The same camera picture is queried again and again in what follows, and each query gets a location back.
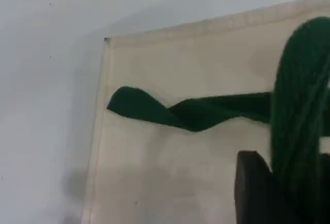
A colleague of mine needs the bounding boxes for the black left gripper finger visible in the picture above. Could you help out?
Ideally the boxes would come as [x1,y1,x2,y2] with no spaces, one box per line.
[234,150,284,224]

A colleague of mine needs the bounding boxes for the white canvas bag green handles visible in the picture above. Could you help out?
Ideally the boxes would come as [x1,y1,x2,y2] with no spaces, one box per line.
[81,0,330,224]

